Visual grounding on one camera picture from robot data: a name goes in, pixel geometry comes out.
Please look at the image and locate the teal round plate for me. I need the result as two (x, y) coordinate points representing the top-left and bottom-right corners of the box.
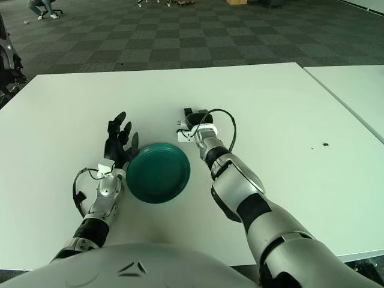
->
(125, 142), (192, 205)

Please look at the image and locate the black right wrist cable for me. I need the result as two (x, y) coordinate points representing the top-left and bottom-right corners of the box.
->
(197, 108), (237, 151)

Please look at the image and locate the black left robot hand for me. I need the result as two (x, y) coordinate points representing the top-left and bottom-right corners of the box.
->
(104, 111), (140, 169)

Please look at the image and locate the white side table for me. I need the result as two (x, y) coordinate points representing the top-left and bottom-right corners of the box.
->
(302, 64), (384, 142)

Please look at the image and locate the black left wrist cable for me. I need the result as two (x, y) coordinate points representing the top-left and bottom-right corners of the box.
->
(71, 167), (104, 218)

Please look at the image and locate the grey robot torso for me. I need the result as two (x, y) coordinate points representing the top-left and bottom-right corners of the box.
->
(0, 242), (262, 288)

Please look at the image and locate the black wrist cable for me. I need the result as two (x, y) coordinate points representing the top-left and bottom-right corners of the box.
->
(197, 108), (237, 151)
(71, 167), (104, 218)

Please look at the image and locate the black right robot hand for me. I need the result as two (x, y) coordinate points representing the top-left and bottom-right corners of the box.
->
(183, 107), (215, 131)

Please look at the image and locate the crouching person in jeans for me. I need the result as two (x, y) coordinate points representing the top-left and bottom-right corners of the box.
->
(27, 0), (61, 20)

